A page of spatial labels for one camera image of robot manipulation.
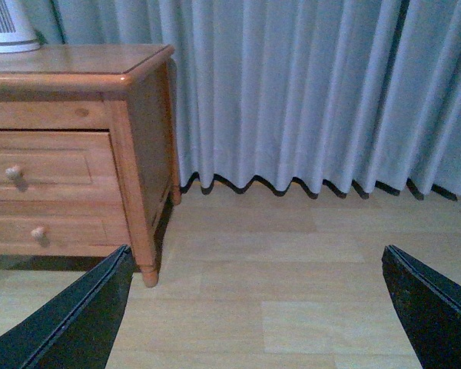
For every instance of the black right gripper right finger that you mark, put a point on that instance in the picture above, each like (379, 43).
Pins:
(428, 305)

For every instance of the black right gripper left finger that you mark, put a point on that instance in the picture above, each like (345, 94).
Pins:
(76, 328)

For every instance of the wooden drawer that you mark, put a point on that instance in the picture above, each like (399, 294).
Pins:
(62, 223)
(57, 166)

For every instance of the wooden nightstand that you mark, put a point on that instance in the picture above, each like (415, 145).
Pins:
(123, 90)

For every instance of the grey curtain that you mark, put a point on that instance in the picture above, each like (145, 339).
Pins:
(346, 92)

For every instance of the white air purifier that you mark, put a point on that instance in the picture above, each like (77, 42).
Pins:
(16, 31)

